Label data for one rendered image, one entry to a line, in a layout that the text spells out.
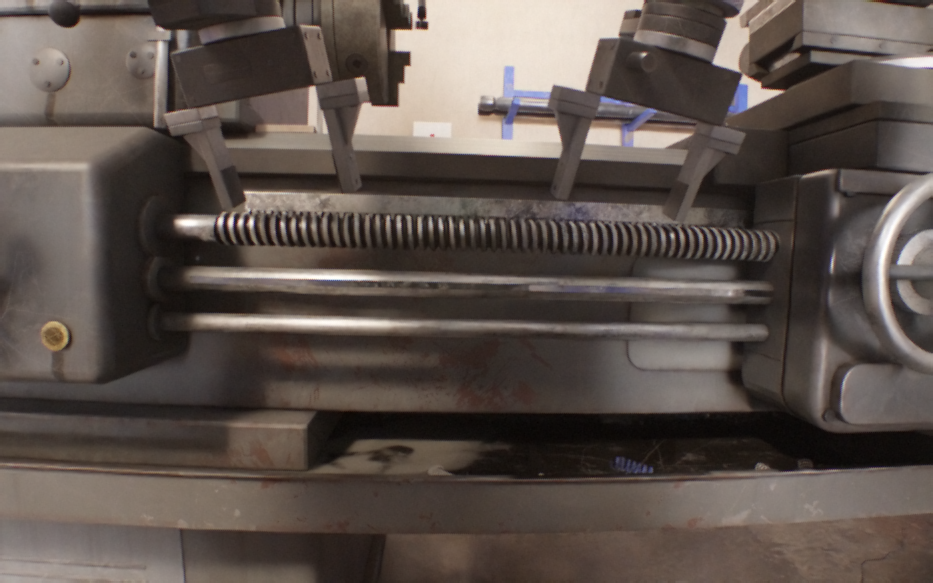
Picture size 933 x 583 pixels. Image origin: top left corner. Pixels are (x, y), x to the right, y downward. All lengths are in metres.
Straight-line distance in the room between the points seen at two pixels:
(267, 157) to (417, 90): 3.46
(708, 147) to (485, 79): 3.66
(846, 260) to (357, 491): 0.58
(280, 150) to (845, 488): 0.79
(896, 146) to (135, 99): 0.89
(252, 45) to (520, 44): 3.86
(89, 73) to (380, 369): 0.53
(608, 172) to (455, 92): 3.47
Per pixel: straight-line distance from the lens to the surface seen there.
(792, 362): 0.66
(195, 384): 0.74
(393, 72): 0.93
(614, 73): 0.46
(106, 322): 0.59
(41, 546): 0.85
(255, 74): 0.48
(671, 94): 0.48
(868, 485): 0.72
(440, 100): 4.05
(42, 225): 0.61
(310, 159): 0.64
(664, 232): 0.60
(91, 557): 0.82
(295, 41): 0.46
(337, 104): 0.46
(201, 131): 0.53
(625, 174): 0.66
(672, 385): 0.73
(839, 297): 0.63
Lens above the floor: 0.69
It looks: 5 degrees down
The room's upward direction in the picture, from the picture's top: 2 degrees clockwise
